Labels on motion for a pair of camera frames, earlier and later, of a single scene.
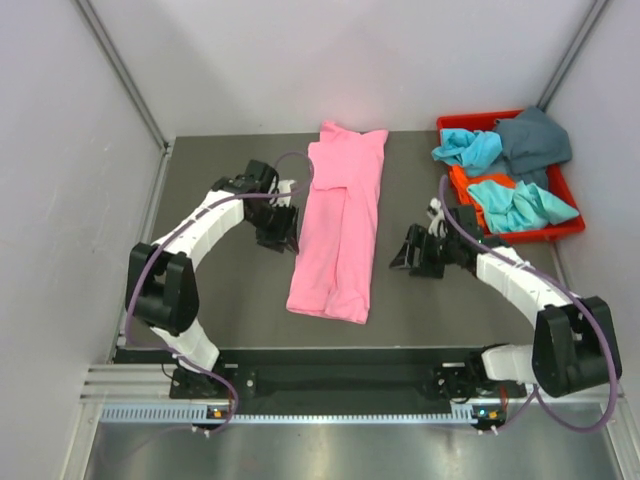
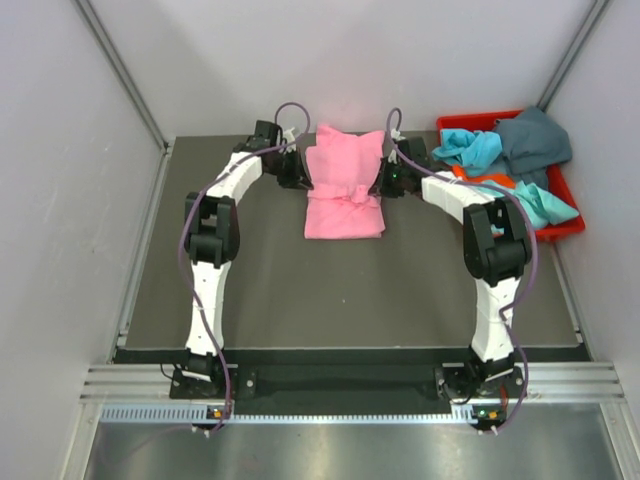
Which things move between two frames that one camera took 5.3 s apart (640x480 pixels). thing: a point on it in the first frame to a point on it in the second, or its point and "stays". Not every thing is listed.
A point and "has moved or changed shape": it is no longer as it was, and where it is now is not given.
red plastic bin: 557,186 stays
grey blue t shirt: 531,142 stays
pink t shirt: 332,276 has moved or changed shape
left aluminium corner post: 126,73 stays
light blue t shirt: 469,147 stays
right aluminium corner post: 586,30 stays
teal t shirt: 518,206 stays
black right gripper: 418,237 to 381,185
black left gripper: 284,235 to 296,178
